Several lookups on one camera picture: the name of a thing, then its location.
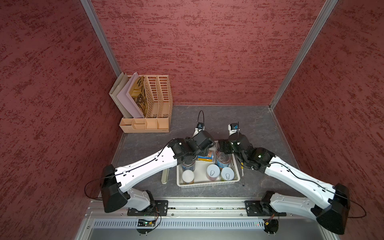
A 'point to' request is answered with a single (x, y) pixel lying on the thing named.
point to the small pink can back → (213, 172)
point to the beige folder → (113, 94)
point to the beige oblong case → (164, 176)
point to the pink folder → (127, 105)
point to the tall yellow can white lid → (201, 158)
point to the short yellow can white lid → (188, 177)
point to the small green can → (227, 174)
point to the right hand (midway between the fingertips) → (225, 143)
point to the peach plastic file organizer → (158, 93)
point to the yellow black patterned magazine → (140, 93)
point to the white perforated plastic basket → (201, 180)
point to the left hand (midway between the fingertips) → (198, 146)
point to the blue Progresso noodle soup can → (223, 160)
